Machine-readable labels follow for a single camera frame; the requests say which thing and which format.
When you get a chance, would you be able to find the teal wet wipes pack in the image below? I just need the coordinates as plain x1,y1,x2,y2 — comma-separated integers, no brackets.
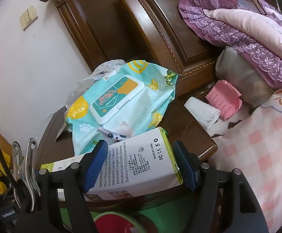
65,60,178,156

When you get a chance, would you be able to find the metal spring clamp right camera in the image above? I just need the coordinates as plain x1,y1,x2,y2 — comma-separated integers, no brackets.
12,138,41,213

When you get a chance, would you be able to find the green foam floor mat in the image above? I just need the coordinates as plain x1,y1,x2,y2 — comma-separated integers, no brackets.
58,196,197,233

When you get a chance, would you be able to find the clear plastic bag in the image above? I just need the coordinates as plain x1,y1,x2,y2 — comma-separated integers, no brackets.
65,59,126,109

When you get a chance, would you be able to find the white green product box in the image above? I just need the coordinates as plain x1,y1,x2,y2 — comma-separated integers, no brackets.
40,126,183,202

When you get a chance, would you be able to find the wooden bed headboard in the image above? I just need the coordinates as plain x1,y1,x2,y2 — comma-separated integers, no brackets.
40,0,276,95

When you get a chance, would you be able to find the red bin with green rim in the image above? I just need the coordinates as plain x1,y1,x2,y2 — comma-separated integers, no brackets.
94,211,147,233

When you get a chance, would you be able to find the black camera cable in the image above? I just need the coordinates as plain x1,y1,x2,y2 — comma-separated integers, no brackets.
0,111,22,195

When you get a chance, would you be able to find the pink paper packet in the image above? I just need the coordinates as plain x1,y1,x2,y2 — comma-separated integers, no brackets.
205,80,242,120

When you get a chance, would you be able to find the dark wooden nightstand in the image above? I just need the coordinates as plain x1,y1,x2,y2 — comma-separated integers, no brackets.
35,97,218,211

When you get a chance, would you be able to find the beige wall light switch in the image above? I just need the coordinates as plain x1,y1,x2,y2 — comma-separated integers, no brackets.
20,4,38,31

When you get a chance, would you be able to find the purple lace pillow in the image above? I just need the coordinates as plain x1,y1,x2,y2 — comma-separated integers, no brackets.
178,0,282,88

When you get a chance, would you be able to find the white folded tissue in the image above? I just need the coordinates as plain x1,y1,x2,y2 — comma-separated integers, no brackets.
184,97,221,130

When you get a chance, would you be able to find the grey pillow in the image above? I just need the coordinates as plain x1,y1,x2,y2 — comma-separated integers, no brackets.
215,47,276,108

